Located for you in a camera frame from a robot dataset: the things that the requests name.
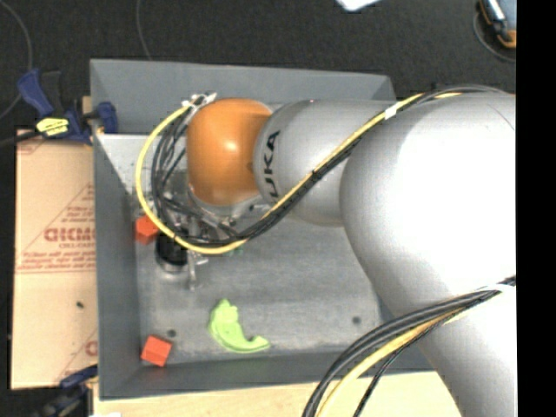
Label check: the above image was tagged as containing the orange-red cube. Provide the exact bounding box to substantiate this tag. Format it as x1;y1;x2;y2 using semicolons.
135;215;160;247
139;334;174;368

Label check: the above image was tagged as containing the light green curved toy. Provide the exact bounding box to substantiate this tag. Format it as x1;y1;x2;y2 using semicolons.
208;298;272;355

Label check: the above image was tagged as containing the grey metal bin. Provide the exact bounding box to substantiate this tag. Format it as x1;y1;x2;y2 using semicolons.
89;57;436;400

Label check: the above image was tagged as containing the brown cardboard board red print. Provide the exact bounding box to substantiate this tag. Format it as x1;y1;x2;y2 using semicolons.
9;128;100;391

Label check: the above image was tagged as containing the black cylinder on white bracket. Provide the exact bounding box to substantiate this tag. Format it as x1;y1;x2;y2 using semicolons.
154;230;189;278

